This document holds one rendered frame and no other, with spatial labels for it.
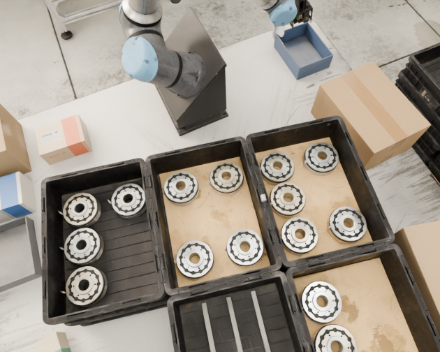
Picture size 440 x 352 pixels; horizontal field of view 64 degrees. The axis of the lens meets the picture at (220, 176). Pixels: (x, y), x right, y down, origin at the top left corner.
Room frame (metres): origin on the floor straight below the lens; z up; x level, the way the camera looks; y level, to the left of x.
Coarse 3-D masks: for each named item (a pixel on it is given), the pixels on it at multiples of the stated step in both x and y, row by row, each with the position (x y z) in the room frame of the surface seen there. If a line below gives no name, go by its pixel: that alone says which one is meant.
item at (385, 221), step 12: (312, 120) 0.57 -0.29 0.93; (324, 120) 0.57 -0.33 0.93; (336, 120) 0.57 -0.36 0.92; (264, 132) 0.54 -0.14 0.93; (276, 132) 0.54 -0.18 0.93; (348, 132) 0.52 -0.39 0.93; (348, 144) 0.48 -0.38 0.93; (252, 156) 0.47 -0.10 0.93; (360, 168) 0.40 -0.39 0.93; (264, 192) 0.36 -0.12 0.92; (372, 192) 0.33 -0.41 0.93; (384, 216) 0.26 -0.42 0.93; (276, 228) 0.25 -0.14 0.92; (276, 240) 0.22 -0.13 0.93; (384, 240) 0.19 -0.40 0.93; (336, 252) 0.18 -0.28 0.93; (348, 252) 0.17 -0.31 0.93; (288, 264) 0.16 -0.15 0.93; (300, 264) 0.15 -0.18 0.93
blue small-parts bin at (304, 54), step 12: (300, 24) 1.13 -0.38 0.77; (276, 36) 1.09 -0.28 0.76; (288, 36) 1.12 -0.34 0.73; (300, 36) 1.13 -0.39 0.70; (312, 36) 1.09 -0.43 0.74; (276, 48) 1.08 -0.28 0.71; (288, 48) 1.08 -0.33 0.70; (300, 48) 1.07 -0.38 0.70; (312, 48) 1.06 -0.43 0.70; (324, 48) 1.01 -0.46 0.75; (288, 60) 0.98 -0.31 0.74; (300, 60) 1.01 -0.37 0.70; (312, 60) 1.00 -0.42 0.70; (324, 60) 0.95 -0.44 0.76; (300, 72) 0.91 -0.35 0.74; (312, 72) 0.93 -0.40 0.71
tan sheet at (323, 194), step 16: (304, 144) 0.55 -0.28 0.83; (304, 176) 0.44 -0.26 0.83; (320, 176) 0.43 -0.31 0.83; (336, 176) 0.43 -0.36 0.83; (304, 192) 0.38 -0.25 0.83; (320, 192) 0.38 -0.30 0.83; (336, 192) 0.37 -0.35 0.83; (352, 192) 0.37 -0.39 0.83; (304, 208) 0.33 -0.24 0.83; (320, 208) 0.33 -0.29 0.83; (336, 208) 0.32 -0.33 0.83; (320, 224) 0.28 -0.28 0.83; (320, 240) 0.23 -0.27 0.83; (368, 240) 0.22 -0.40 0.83; (288, 256) 0.19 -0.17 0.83; (304, 256) 0.19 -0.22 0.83
